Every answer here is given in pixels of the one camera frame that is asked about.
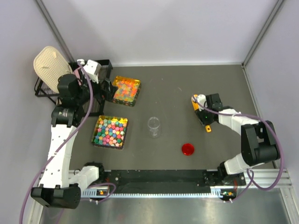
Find tin with opaque star candies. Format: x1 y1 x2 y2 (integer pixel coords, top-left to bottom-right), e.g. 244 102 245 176
91 115 128 150

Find red round lid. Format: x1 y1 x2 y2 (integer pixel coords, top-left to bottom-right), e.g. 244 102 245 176
181 143 194 156

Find green tin translucent star candies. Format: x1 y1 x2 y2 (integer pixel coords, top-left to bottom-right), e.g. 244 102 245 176
112 76 142 107

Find beige ribbed tray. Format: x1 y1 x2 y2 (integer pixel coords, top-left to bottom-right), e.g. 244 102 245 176
33 46 72 93

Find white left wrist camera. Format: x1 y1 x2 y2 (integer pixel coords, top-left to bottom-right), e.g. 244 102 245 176
77 59 101 84

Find orange plastic scoop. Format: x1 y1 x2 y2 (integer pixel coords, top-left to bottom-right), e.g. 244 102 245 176
191 94 212 133

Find black wire dish rack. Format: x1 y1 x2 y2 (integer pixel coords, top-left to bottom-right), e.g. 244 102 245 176
34 59 113 117

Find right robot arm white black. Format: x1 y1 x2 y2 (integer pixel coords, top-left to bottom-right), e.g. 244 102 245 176
191 93 281 183

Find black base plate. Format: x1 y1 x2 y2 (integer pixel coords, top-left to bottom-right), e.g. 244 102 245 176
94 169 246 194

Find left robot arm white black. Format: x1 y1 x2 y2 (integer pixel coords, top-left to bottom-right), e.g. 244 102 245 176
30 74 106 209

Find aluminium frame rail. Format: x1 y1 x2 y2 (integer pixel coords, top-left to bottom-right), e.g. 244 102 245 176
37 168 292 189

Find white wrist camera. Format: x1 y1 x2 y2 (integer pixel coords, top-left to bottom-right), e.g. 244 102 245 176
194 94 206 111
77 59 101 84

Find grey slotted cable duct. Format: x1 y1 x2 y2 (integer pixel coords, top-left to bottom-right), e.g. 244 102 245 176
81 187 236 200

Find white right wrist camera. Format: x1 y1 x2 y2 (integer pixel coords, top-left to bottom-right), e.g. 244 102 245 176
194 94 206 111

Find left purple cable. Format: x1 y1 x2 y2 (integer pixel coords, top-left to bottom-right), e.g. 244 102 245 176
18 61 116 224

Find clear plastic cup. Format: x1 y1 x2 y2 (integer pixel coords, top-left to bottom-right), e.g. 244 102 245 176
147 117 161 138

